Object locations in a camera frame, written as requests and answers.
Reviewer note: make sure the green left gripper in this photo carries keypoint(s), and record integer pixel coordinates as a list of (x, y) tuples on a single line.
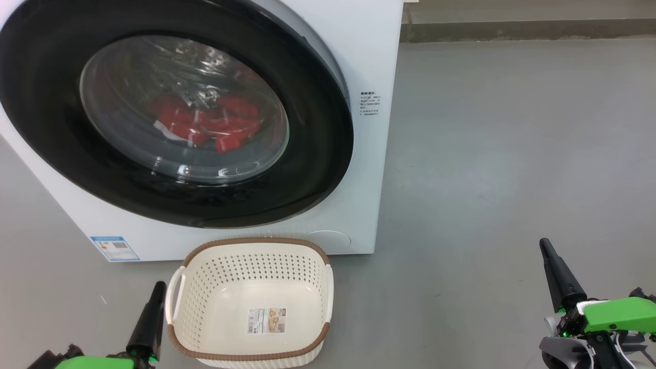
[(97, 363)]

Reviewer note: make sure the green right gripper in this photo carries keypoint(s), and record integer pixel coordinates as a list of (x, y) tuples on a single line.
[(620, 313)]

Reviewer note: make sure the red and white garment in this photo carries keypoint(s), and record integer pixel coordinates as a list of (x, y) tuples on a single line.
[(230, 130)]

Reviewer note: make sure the black round glass washer door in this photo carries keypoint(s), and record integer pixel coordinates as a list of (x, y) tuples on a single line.
[(318, 128)]

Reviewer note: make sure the cream perforated laundry basket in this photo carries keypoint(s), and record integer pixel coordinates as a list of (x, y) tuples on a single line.
[(246, 287)]

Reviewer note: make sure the printed paper label sticker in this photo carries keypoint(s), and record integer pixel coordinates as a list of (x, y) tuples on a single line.
[(266, 321)]

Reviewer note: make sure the white front-load washing machine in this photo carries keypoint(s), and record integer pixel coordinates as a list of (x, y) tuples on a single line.
[(359, 61)]

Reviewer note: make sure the blue energy label sticker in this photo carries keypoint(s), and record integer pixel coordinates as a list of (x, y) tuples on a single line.
[(115, 248)]

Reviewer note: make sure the round white filter cover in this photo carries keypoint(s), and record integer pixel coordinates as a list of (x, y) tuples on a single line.
[(328, 240)]

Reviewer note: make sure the black text notice sticker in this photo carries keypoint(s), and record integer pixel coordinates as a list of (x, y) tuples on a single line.
[(370, 105)]

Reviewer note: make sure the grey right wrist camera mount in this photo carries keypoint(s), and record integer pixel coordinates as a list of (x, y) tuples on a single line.
[(564, 353)]

